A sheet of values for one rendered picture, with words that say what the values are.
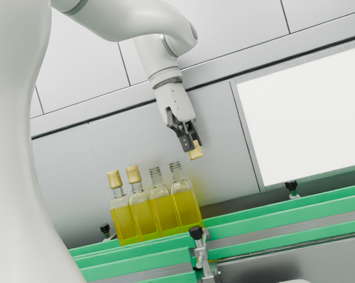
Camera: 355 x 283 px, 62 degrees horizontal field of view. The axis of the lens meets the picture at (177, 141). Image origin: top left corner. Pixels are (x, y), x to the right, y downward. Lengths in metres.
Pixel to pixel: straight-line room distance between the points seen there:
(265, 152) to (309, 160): 0.12
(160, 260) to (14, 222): 0.44
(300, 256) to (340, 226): 0.12
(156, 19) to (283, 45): 0.41
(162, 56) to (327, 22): 0.48
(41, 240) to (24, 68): 0.18
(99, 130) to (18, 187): 0.65
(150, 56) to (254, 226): 0.48
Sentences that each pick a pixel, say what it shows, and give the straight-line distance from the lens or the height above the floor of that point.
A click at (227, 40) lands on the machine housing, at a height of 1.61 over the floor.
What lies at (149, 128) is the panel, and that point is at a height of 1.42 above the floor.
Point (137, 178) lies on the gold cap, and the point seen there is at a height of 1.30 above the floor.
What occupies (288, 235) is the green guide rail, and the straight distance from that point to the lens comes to 0.78.
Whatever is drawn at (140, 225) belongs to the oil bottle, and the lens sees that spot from 0.82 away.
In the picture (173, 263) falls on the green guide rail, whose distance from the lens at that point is 0.71.
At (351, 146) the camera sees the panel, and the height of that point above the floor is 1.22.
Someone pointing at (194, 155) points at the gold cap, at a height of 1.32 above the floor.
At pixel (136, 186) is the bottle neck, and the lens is 0.81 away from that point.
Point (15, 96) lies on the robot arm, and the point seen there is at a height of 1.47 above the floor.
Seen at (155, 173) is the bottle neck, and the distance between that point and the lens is 0.79.
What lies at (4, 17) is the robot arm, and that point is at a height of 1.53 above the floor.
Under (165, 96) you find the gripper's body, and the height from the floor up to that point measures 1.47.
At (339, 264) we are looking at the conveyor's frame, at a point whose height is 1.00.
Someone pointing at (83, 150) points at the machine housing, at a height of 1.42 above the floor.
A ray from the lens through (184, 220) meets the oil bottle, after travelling 0.79.
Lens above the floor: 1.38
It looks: 1 degrees down
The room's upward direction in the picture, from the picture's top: 16 degrees counter-clockwise
